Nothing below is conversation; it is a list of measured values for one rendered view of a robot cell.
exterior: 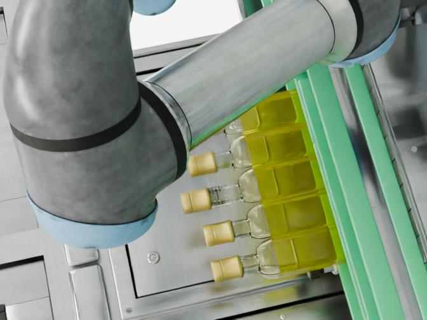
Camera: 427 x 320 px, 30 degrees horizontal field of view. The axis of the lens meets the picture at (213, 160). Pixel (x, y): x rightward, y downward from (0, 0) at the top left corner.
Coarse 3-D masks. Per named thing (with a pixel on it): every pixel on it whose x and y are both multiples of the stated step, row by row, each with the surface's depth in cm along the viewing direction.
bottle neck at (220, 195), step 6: (216, 186) 126; (222, 186) 125; (228, 186) 125; (234, 186) 125; (210, 192) 124; (216, 192) 125; (222, 192) 125; (228, 192) 125; (234, 192) 125; (210, 198) 124; (216, 198) 124; (222, 198) 124; (228, 198) 125; (234, 198) 125; (216, 204) 125; (222, 204) 125
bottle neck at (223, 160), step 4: (216, 152) 128; (220, 152) 128; (224, 152) 127; (228, 152) 127; (216, 156) 127; (220, 156) 127; (224, 156) 127; (228, 156) 127; (216, 160) 127; (220, 160) 127; (224, 160) 127; (228, 160) 127; (220, 164) 127; (224, 164) 127; (228, 164) 127; (220, 168) 128; (224, 168) 128
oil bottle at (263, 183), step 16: (288, 160) 125; (304, 160) 125; (240, 176) 125; (256, 176) 124; (272, 176) 124; (288, 176) 124; (304, 176) 124; (320, 176) 124; (240, 192) 125; (256, 192) 123; (272, 192) 123; (288, 192) 124; (304, 192) 125
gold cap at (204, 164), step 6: (192, 156) 127; (198, 156) 127; (204, 156) 127; (210, 156) 127; (192, 162) 126; (198, 162) 126; (204, 162) 126; (210, 162) 126; (192, 168) 126; (198, 168) 126; (204, 168) 126; (210, 168) 127; (216, 168) 127; (192, 174) 127; (198, 174) 127; (204, 174) 127
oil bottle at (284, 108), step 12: (276, 96) 129; (288, 96) 129; (252, 108) 128; (264, 108) 128; (276, 108) 128; (288, 108) 128; (300, 108) 128; (240, 120) 127; (252, 120) 127; (264, 120) 127; (276, 120) 127; (288, 120) 128; (300, 120) 128; (228, 132) 128; (240, 132) 127
